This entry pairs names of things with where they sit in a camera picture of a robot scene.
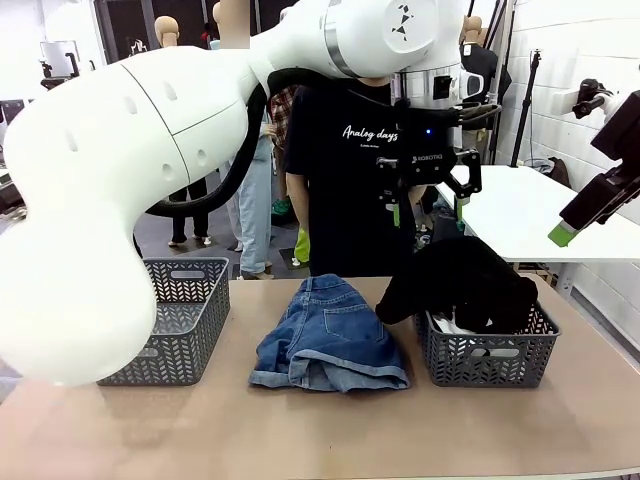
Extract blue denim shorts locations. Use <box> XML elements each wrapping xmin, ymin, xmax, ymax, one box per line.
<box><xmin>248</xmin><ymin>273</ymin><xmax>411</xmax><ymax>395</ymax></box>

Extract mannequin in black top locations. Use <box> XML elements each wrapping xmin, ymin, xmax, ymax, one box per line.
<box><xmin>459</xmin><ymin>14</ymin><xmax>514</xmax><ymax>101</ymax></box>

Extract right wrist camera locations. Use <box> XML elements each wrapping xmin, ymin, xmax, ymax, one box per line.
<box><xmin>554</xmin><ymin>78</ymin><xmax>617</xmax><ymax>120</ymax></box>

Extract black light stand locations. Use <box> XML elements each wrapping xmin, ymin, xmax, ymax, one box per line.
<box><xmin>509</xmin><ymin>48</ymin><xmax>544</xmax><ymax>169</ymax></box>

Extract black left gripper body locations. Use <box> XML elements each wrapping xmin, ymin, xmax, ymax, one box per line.
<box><xmin>397</xmin><ymin>107</ymin><xmax>459</xmax><ymax>187</ymax></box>

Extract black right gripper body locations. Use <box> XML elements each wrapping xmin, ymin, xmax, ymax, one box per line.
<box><xmin>591</xmin><ymin>89</ymin><xmax>640</xmax><ymax>164</ymax></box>

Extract mannequin plaid shirt grey hood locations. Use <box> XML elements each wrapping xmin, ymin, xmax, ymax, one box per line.
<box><xmin>269</xmin><ymin>84</ymin><xmax>301</xmax><ymax>151</ymax></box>

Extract white garment black trim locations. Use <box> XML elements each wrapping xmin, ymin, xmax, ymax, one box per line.
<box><xmin>430</xmin><ymin>309</ymin><xmax>482</xmax><ymax>335</ymax></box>

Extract grey plastic lattice basket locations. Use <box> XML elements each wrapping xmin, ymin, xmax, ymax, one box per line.
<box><xmin>97</xmin><ymin>256</ymin><xmax>231</xmax><ymax>388</ymax></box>
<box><xmin>412</xmin><ymin>294</ymin><xmax>562</xmax><ymax>389</ymax></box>

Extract white table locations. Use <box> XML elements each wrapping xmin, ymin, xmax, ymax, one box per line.
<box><xmin>434</xmin><ymin>164</ymin><xmax>640</xmax><ymax>301</ymax></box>

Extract dark brown bag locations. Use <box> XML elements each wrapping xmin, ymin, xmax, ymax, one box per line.
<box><xmin>547</xmin><ymin>156</ymin><xmax>572</xmax><ymax>189</ymax></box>

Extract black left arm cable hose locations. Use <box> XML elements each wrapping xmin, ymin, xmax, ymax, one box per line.
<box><xmin>144</xmin><ymin>67</ymin><xmax>361</xmax><ymax>219</ymax></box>

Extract mannequin in light blue fleece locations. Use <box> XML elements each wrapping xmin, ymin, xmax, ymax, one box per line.
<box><xmin>209</xmin><ymin>0</ymin><xmax>275</xmax><ymax>280</ymax></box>

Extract mannequin in beige jacket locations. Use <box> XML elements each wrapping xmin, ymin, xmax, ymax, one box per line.
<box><xmin>153</xmin><ymin>14</ymin><xmax>211</xmax><ymax>247</ymax></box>

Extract neon green cloth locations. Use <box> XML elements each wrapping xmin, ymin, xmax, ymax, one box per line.
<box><xmin>293</xmin><ymin>227</ymin><xmax>312</xmax><ymax>267</ymax></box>

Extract person in black T-shirt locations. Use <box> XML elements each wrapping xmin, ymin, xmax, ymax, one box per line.
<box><xmin>284</xmin><ymin>74</ymin><xmax>426</xmax><ymax>279</ymax></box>

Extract person's right forearm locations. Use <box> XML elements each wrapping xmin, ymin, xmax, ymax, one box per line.
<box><xmin>287</xmin><ymin>192</ymin><xmax>309</xmax><ymax>234</ymax></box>

